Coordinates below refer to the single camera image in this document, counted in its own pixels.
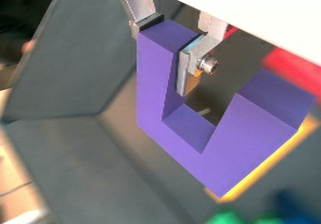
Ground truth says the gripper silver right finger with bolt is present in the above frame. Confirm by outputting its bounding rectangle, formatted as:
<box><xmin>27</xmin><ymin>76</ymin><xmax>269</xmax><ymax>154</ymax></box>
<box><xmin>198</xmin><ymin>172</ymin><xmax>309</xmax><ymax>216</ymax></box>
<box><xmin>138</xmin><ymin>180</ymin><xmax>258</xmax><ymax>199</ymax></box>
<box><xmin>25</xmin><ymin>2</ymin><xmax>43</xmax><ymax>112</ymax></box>
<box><xmin>176</xmin><ymin>11</ymin><xmax>228</xmax><ymax>97</ymax></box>

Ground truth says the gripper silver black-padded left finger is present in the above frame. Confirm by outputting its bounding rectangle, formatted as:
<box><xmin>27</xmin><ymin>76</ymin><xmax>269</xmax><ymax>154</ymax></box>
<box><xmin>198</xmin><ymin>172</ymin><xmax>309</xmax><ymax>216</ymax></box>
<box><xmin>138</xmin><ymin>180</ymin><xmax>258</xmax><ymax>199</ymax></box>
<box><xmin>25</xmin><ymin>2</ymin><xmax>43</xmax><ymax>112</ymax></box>
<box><xmin>120</xmin><ymin>0</ymin><xmax>164</xmax><ymax>38</ymax></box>

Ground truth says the purple U-shaped block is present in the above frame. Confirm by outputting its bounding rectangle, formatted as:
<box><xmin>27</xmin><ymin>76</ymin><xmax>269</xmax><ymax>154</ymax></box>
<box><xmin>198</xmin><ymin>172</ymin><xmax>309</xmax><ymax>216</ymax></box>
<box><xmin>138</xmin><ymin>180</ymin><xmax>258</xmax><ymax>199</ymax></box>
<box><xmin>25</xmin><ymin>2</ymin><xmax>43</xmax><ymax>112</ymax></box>
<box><xmin>136</xmin><ymin>20</ymin><xmax>314</xmax><ymax>198</ymax></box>

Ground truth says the red board with cutouts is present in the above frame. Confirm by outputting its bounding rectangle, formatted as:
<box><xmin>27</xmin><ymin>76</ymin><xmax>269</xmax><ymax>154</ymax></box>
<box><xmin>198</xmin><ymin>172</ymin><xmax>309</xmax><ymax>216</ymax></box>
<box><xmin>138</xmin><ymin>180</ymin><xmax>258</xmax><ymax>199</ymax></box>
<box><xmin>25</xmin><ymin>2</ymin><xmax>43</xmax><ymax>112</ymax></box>
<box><xmin>220</xmin><ymin>27</ymin><xmax>321</xmax><ymax>106</ymax></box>

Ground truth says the yellow long block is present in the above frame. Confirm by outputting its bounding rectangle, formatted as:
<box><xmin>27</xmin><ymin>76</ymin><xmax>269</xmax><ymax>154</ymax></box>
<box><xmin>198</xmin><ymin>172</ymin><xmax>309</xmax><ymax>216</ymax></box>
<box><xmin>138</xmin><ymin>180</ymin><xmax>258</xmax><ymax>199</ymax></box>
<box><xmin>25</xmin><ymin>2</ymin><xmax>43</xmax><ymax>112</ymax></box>
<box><xmin>182</xmin><ymin>67</ymin><xmax>321</xmax><ymax>204</ymax></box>

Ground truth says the green S-shaped block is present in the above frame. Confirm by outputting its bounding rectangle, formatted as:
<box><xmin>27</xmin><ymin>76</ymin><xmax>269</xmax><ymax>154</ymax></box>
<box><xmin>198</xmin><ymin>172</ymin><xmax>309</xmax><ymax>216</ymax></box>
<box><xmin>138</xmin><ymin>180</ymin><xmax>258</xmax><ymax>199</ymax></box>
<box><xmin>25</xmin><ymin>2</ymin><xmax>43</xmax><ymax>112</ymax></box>
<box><xmin>204</xmin><ymin>211</ymin><xmax>285</xmax><ymax>224</ymax></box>

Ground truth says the blue U-shaped block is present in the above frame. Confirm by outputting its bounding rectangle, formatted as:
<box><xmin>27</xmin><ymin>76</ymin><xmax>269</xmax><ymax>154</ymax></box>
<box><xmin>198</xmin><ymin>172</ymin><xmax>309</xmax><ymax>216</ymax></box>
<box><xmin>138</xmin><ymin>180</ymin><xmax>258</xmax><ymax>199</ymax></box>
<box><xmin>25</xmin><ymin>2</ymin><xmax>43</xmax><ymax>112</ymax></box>
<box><xmin>273</xmin><ymin>191</ymin><xmax>321</xmax><ymax>224</ymax></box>

